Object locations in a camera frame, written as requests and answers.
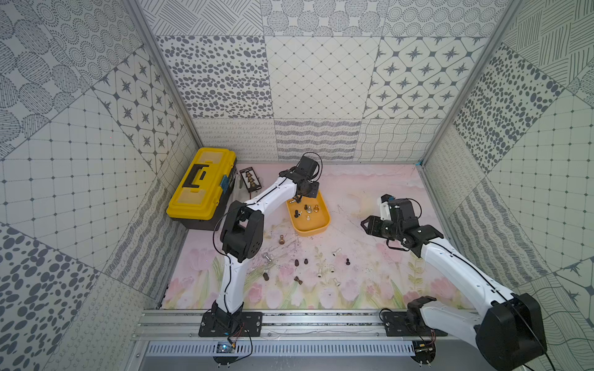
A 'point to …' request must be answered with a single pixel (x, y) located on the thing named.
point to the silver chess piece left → (265, 255)
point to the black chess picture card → (250, 179)
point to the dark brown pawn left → (265, 276)
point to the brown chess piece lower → (299, 281)
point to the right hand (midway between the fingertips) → (366, 226)
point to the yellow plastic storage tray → (310, 216)
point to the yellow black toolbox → (198, 200)
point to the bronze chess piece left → (281, 241)
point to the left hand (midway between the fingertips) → (311, 185)
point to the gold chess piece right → (316, 209)
